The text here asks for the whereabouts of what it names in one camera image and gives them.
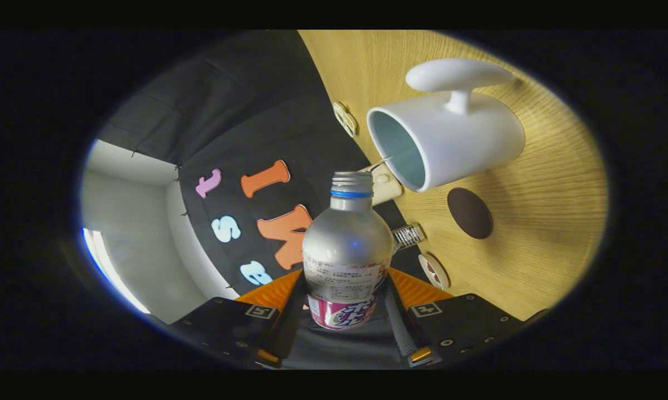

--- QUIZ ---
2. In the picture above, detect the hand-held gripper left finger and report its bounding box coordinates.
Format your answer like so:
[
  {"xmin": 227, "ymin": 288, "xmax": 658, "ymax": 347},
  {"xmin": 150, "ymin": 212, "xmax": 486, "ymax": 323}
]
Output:
[{"xmin": 170, "ymin": 268, "xmax": 308, "ymax": 368}]

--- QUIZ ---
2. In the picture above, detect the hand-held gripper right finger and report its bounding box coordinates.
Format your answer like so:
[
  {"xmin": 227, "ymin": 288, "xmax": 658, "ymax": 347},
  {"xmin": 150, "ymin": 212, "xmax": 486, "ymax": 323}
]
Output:
[{"xmin": 385, "ymin": 268, "xmax": 551, "ymax": 367}]

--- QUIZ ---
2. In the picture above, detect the silver juice bottle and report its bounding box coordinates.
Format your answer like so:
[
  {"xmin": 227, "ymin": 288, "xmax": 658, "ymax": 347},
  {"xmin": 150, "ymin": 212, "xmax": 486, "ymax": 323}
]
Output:
[{"xmin": 302, "ymin": 171, "xmax": 394, "ymax": 331}]

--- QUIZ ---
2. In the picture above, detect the dark brown round coaster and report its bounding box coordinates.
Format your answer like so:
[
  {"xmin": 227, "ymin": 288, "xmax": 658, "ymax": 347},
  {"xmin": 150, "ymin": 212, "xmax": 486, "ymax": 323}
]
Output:
[{"xmin": 447, "ymin": 187, "xmax": 494, "ymax": 240}]

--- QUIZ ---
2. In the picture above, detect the white cup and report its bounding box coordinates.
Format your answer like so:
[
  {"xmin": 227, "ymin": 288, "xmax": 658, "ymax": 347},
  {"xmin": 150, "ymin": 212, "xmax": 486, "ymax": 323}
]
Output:
[{"xmin": 366, "ymin": 58, "xmax": 526, "ymax": 193}]

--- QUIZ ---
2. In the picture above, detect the white round plate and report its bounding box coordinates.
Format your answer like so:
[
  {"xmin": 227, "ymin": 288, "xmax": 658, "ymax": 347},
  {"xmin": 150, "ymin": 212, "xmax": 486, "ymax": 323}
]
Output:
[{"xmin": 418, "ymin": 253, "xmax": 451, "ymax": 291}]

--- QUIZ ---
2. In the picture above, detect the small ribbed shiny object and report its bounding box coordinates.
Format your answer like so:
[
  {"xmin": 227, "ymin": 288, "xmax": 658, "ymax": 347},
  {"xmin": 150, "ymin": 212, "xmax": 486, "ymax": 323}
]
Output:
[{"xmin": 392, "ymin": 224, "xmax": 426, "ymax": 251}]

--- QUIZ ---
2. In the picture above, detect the white toaster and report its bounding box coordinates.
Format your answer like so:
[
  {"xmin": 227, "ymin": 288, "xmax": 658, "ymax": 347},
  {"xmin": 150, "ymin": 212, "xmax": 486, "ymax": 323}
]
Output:
[{"xmin": 359, "ymin": 158, "xmax": 404, "ymax": 207}]

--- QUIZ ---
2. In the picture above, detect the long ceiling light panel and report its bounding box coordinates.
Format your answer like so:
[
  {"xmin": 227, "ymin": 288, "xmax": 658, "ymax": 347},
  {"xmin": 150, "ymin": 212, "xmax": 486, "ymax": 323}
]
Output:
[{"xmin": 83, "ymin": 228, "xmax": 151, "ymax": 314}]

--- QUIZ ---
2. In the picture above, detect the wooden table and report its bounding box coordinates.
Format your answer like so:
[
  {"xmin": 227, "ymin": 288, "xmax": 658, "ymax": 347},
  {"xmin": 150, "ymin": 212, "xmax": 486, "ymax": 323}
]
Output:
[{"xmin": 298, "ymin": 31, "xmax": 609, "ymax": 323}]

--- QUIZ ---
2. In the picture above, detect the white divided dish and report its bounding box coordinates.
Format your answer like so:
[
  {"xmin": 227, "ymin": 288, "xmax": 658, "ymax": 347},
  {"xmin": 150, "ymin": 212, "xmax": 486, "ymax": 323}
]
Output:
[{"xmin": 333, "ymin": 101, "xmax": 359, "ymax": 138}]

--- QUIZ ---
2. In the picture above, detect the black backdrop cloth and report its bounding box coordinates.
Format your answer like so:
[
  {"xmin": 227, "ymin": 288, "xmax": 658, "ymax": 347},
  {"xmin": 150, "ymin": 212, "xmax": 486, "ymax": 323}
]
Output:
[{"xmin": 98, "ymin": 31, "xmax": 429, "ymax": 370}]

